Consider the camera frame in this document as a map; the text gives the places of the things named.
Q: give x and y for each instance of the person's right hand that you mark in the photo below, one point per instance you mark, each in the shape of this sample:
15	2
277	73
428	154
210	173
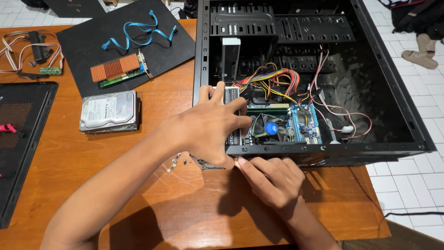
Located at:
277	184

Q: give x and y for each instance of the person's left hand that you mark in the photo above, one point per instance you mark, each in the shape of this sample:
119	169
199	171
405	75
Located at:
204	128

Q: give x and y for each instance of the cluster of silver screws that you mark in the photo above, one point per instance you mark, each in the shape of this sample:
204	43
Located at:
177	162

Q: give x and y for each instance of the blue green motherboard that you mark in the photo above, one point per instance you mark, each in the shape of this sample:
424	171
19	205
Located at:
310	126

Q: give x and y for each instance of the black processor cooler fan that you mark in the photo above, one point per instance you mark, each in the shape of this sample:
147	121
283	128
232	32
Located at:
271	128

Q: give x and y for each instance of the black flat box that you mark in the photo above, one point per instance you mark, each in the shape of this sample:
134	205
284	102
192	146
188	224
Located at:
74	7

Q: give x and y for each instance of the grey power supply unit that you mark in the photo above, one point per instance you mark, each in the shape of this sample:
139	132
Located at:
231	95

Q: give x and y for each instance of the black flat case panel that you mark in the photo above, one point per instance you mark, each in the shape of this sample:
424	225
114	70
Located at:
83	45

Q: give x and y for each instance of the black computer case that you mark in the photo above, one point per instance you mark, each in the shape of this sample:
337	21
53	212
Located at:
374	86

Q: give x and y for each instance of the green memory stick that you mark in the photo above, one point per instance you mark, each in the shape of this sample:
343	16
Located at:
269	111

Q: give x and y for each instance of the pair of beige sandals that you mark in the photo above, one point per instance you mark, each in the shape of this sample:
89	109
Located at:
421	52

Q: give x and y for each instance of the black mesh case panel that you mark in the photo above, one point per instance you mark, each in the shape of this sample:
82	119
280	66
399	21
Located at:
31	139

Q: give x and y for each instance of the white optical drive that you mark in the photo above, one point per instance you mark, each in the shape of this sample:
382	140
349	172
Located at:
230	59

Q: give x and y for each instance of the black bag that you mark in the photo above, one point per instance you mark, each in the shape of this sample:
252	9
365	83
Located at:
416	17

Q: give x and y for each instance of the graphics card with copper heatsink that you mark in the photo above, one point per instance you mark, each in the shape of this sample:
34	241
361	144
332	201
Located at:
116	68

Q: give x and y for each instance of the silver hard drive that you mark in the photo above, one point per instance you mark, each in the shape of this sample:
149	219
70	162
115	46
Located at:
108	110

